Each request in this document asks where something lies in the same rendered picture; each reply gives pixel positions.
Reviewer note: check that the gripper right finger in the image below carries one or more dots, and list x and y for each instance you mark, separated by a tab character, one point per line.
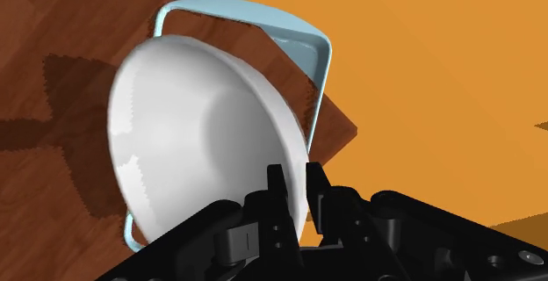
385	228

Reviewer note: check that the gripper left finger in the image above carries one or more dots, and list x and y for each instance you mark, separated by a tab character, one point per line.
257	224

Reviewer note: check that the white bowl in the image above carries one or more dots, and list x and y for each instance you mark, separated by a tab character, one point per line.
201	139

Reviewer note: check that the light blue tray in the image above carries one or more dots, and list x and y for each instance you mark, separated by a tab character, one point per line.
299	49

